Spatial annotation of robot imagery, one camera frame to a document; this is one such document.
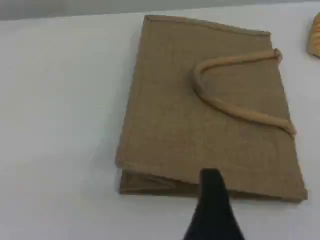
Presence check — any striped bread roll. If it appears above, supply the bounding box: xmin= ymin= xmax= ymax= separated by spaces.
xmin=306 ymin=11 xmax=320 ymax=60

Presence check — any brown jute bag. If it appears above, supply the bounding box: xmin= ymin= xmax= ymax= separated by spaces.
xmin=114 ymin=14 xmax=309 ymax=203

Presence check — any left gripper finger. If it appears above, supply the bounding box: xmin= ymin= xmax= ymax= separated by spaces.
xmin=183 ymin=168 xmax=247 ymax=240

